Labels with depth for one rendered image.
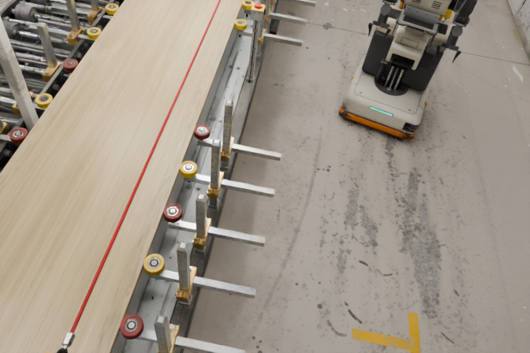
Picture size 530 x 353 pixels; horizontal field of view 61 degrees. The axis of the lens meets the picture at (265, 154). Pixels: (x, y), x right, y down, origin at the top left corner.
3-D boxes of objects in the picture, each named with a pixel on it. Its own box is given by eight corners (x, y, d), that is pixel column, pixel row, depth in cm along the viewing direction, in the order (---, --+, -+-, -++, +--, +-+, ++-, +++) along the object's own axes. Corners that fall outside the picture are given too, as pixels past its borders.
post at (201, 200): (205, 253, 213) (207, 194, 177) (203, 260, 211) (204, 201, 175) (198, 251, 213) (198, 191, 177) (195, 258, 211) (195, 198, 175)
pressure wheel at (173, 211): (165, 233, 200) (163, 219, 191) (164, 217, 204) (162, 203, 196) (183, 231, 201) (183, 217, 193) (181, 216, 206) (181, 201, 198)
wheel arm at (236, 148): (280, 157, 236) (281, 152, 233) (279, 162, 234) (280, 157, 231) (199, 141, 237) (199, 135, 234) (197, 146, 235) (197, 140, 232)
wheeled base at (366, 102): (356, 72, 415) (363, 50, 397) (424, 95, 404) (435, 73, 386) (335, 117, 373) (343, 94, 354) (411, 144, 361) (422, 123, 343)
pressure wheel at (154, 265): (148, 287, 183) (146, 273, 174) (143, 269, 187) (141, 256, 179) (168, 280, 185) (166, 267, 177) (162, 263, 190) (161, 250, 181)
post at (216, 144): (218, 204, 226) (221, 139, 190) (216, 209, 223) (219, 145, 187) (210, 202, 226) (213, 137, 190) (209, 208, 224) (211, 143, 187)
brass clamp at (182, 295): (198, 273, 190) (198, 267, 186) (189, 303, 181) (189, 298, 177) (184, 269, 190) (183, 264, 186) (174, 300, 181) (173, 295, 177)
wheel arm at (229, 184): (274, 193, 218) (274, 188, 215) (272, 199, 216) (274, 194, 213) (185, 176, 219) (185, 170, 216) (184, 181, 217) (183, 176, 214)
